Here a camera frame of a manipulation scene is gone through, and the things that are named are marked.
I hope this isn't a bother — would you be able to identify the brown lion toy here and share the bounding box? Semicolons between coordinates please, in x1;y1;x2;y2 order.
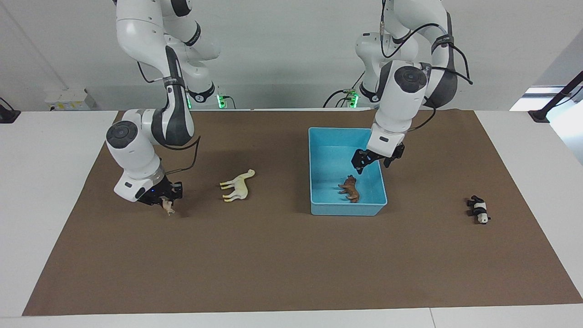
338;175;360;203

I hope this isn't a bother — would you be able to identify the light blue storage box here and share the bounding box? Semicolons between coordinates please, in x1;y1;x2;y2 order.
308;127;388;216

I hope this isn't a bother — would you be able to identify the black right arm wrist cable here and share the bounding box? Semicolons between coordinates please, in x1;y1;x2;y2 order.
162;135;201;176

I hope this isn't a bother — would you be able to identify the white wall power box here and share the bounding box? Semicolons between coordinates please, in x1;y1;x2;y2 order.
44;87;97;112

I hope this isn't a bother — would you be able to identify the green lit right arm base connector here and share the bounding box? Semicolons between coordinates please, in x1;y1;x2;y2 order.
214;85;236;110

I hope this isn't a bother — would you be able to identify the black and white panda toy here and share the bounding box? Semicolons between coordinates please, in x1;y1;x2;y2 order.
466;195;492;225

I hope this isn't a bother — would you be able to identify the cream white horse toy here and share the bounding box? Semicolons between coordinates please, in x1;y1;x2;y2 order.
220;169;256;202

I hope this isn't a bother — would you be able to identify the black right arm shoulder cable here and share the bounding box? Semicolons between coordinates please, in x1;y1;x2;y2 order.
136;61;160;85

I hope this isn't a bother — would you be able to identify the brown paper table mat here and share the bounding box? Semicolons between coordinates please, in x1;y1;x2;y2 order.
22;109;583;317

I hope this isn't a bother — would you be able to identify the black angled camera stand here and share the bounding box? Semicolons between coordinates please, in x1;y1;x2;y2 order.
528;70;583;123

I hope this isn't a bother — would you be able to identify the black left arm base cable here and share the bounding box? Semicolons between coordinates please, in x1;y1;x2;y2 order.
323;71;366;109

